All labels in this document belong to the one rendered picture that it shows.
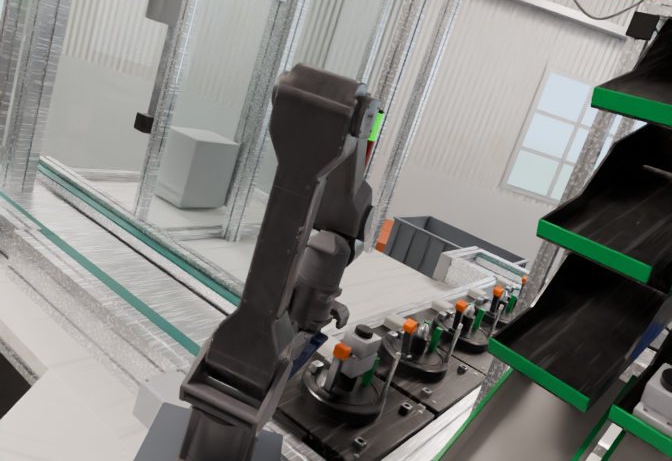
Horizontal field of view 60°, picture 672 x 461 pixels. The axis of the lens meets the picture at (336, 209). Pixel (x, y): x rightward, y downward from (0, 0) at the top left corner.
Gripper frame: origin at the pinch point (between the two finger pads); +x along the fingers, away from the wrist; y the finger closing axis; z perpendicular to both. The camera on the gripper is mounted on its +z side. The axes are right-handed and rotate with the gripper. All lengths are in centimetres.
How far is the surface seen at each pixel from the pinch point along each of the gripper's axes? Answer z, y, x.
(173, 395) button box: 13.6, 4.3, 11.9
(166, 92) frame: 68, -43, -21
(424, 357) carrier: -11.1, -40.1, 8.6
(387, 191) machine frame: 35, -132, -3
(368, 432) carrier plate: -11.3, -10.7, 10.8
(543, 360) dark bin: -29.1, -6.3, -12.7
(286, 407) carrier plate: 0.5, -5.5, 10.8
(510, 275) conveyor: -14, -159, 14
